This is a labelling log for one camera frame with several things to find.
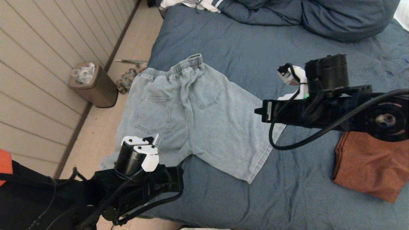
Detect light blue denim shorts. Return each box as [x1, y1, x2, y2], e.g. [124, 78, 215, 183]
[100, 54, 286, 184]

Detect rust brown shorts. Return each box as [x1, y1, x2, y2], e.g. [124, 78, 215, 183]
[332, 131, 409, 203]

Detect blue bed cover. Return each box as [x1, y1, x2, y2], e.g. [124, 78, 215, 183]
[105, 5, 409, 230]

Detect crumpled blue blanket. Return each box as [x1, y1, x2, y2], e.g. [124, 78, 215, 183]
[220, 0, 303, 27]

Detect blue pillow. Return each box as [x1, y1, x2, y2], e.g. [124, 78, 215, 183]
[301, 0, 400, 43]

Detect brown metal trash bin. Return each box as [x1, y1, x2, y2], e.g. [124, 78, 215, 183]
[68, 62, 119, 108]

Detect multicoloured cloth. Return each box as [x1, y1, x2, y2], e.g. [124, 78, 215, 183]
[116, 68, 147, 95]

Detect white striped garment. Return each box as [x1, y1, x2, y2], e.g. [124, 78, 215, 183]
[159, 0, 228, 14]

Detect silver metal object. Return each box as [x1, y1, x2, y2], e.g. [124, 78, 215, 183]
[115, 59, 148, 68]

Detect clear plastic bin liner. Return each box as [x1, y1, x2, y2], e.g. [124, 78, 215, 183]
[71, 63, 96, 85]

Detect white pillow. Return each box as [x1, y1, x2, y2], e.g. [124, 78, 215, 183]
[392, 0, 409, 32]

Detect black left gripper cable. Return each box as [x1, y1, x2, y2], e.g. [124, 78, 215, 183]
[112, 174, 185, 226]

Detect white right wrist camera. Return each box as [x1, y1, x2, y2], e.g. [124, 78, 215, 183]
[277, 63, 309, 101]

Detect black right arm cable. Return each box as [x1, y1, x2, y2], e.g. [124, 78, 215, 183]
[269, 64, 409, 150]

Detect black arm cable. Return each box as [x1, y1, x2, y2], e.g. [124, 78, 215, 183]
[0, 167, 88, 190]
[269, 64, 409, 150]

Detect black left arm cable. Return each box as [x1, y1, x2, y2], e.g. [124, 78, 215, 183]
[0, 167, 88, 190]

